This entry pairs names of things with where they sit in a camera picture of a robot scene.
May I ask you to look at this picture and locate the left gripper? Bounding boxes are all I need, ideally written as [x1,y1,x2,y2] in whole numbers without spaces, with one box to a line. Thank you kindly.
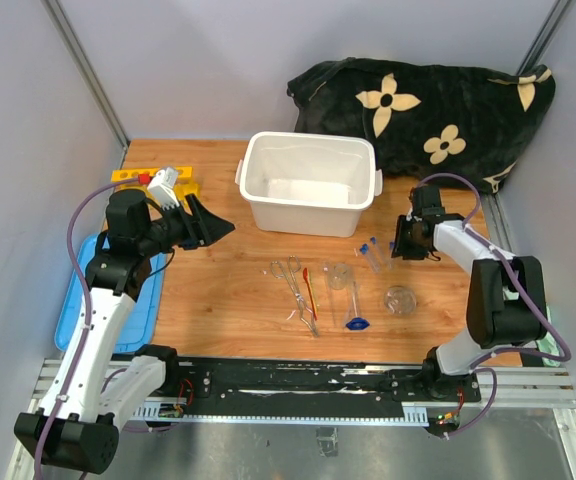
[139,193,235,257]

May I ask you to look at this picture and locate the blue capped test tube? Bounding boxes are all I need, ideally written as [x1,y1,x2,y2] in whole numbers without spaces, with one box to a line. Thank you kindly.
[386,240,395,270]
[360,243,380,273]
[369,236,387,267]

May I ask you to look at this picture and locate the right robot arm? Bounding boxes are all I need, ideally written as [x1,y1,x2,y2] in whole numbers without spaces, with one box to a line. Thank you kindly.
[391,185,547,400]

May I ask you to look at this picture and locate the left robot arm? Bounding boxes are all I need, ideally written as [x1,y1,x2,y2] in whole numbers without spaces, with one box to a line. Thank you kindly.
[14,188,235,478]

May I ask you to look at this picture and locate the glass petri dish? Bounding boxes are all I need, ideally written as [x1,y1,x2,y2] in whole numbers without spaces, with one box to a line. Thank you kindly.
[384,286,417,315]

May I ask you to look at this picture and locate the yellow test tube rack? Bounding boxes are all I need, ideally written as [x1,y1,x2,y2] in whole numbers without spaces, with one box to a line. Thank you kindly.
[111,166,200,206]

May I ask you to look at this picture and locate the small glass beaker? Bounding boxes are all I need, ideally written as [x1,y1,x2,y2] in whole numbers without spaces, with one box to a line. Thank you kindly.
[327,263,353,291]

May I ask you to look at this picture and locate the metal crucible tongs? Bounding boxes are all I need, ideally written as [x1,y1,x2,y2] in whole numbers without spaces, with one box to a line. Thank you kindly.
[270,256,319,338]

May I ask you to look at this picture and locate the graduated cylinder blue base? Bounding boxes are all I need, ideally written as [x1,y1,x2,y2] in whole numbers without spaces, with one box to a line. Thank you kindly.
[345,280,370,331]

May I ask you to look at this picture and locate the red yellow green spatula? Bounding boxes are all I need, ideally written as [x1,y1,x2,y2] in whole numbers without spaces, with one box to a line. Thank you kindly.
[302,268,318,321]

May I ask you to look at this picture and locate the white plastic bin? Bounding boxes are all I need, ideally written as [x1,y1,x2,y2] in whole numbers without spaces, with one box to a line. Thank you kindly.
[235,132,383,238]

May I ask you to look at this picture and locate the black floral blanket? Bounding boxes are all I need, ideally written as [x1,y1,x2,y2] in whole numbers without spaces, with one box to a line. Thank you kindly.
[287,57,556,194]

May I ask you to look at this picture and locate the blue plastic tray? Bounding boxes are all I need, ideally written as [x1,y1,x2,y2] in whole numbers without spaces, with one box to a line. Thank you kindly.
[54,234,167,355]

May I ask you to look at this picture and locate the green printed cloth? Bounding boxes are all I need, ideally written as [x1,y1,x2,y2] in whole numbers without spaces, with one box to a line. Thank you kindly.
[536,332,561,367]

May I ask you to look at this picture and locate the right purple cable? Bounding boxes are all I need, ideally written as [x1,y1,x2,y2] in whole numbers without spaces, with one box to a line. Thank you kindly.
[420,172,573,441]

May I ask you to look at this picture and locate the purple cable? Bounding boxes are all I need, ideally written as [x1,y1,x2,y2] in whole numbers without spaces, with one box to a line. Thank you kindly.
[420,172,573,441]
[32,179,179,480]

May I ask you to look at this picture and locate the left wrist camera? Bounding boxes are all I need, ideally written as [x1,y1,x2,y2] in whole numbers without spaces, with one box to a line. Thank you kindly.
[137,167,180,210]

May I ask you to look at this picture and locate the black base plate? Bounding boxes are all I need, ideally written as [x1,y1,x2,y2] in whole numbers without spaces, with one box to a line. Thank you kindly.
[122,355,462,421]

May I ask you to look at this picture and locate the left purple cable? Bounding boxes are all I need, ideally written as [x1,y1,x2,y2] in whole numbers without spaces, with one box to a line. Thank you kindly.
[32,179,179,480]

